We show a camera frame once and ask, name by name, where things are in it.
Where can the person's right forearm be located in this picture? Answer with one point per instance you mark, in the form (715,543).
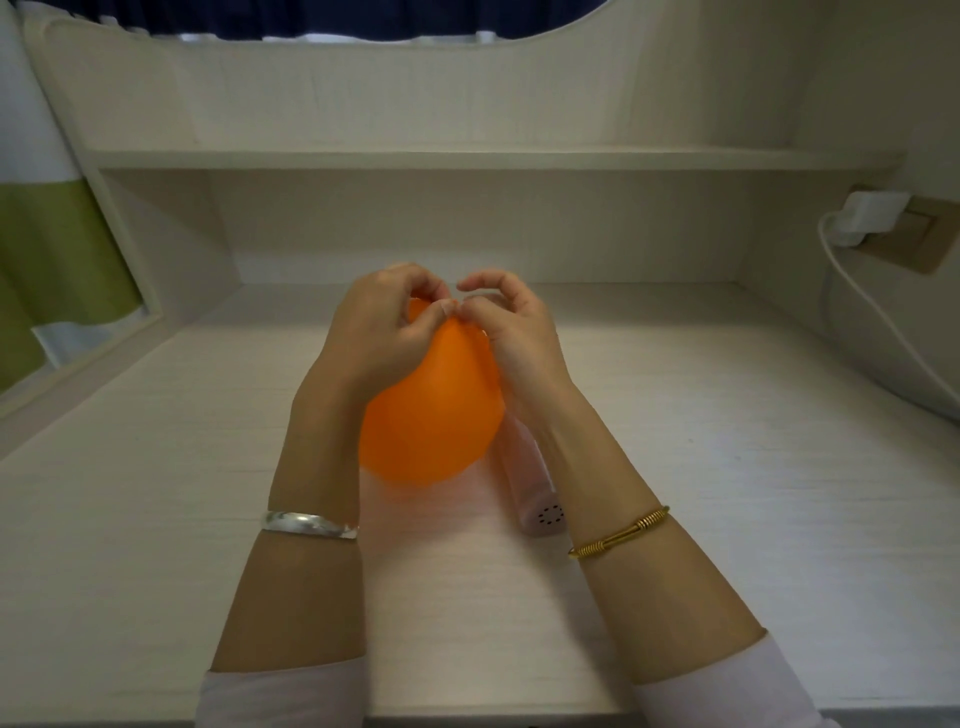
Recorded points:
(637,547)

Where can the person's left forearm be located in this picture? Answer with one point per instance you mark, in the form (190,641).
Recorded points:
(300,555)

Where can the person's left hand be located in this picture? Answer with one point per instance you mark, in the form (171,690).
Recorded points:
(375,334)

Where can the pale pink left sleeve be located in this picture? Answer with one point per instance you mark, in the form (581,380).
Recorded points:
(277,697)

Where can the pink black balloon pump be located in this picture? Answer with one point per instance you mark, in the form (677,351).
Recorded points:
(536,480)

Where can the cream wooden shelf board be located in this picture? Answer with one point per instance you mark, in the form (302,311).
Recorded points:
(487,159)

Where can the beige wall socket plate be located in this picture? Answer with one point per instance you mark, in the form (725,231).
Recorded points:
(922,236)

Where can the pale pink sleeve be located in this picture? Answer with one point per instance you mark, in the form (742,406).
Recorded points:
(277,697)
(727,690)

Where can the dark blue curtain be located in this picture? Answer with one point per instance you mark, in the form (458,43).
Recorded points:
(337,15)

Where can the person's right hand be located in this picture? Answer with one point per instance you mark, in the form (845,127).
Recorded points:
(517,341)

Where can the green and white curtain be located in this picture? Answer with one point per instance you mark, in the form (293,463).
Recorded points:
(45,225)

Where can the orange balloon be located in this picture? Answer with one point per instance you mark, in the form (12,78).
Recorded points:
(431,420)

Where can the pale pink right sleeve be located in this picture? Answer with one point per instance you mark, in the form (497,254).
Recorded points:
(727,690)

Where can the white power adapter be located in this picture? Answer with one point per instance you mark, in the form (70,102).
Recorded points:
(870,211)

